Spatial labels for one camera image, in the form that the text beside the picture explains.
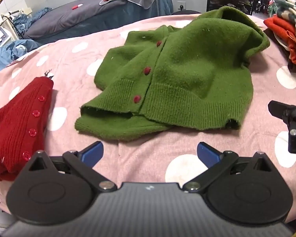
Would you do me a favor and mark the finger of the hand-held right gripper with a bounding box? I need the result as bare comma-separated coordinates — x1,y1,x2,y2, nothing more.
268,100,296,154

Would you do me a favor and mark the green white patterned garment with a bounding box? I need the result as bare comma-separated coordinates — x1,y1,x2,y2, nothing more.
268,0,296,40

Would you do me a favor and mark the pink polka dot blanket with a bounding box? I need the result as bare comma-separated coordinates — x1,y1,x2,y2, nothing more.
0,13,296,225

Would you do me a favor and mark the green knit cardigan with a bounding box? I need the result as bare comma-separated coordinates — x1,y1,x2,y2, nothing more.
74,6,271,142

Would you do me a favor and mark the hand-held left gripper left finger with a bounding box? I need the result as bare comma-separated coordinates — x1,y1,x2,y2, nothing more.
20,141,117,193

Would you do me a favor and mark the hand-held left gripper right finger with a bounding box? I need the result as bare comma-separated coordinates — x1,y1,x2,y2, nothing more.
182,142,282,193

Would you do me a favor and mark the grey bed with blue skirt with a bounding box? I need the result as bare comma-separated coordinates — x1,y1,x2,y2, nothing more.
22,0,174,46

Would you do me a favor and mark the red knit cardigan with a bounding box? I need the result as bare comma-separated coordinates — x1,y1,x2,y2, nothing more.
0,76,54,182

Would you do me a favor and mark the blue crumpled bedding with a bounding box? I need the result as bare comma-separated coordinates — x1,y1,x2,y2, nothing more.
0,7,53,86

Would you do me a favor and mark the orange garment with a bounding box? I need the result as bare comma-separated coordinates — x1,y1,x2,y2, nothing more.
263,15,296,70

